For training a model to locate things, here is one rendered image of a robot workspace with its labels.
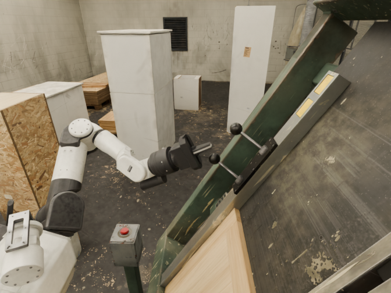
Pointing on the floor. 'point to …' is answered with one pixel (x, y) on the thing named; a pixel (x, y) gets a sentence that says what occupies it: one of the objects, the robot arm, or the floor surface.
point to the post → (133, 279)
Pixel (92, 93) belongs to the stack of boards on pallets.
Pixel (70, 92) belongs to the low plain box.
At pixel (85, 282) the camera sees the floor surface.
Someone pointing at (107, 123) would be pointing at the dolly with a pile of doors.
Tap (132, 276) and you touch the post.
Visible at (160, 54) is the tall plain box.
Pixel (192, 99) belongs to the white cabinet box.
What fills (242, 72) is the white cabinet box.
